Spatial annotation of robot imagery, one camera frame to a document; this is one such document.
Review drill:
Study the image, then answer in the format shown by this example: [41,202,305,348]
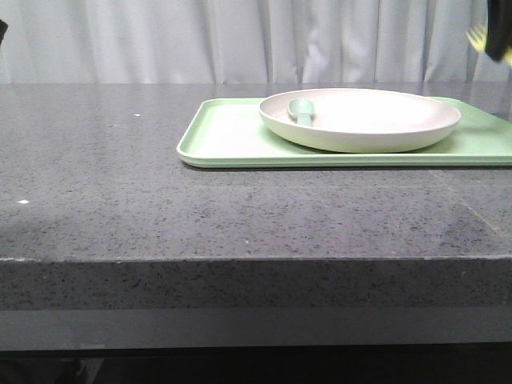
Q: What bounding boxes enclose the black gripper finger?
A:
[0,20,8,44]
[485,0,511,62]

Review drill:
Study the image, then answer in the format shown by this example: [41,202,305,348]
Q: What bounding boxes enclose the yellow plastic fork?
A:
[466,25,511,66]

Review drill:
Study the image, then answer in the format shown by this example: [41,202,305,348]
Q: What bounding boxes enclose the beige round plate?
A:
[259,88,462,154]

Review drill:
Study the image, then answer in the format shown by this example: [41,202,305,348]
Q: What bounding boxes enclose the white curtain backdrop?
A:
[1,1,511,84]

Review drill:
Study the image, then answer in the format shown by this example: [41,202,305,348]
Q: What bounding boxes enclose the pale green spoon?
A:
[287,98,314,126]

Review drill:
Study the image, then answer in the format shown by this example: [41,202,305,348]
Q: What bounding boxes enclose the light green serving tray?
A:
[177,98,511,169]

